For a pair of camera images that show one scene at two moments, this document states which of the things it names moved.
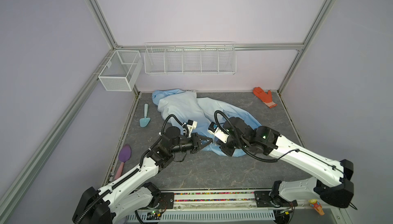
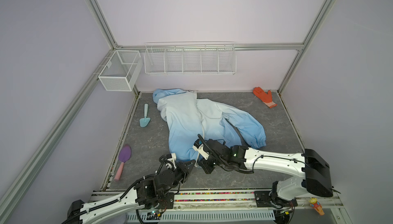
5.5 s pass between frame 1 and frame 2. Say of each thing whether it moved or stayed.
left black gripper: moved
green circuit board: stayed
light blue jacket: moved
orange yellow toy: stayed
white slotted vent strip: stayed
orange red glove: stayed
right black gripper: moved
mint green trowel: stayed
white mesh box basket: stayed
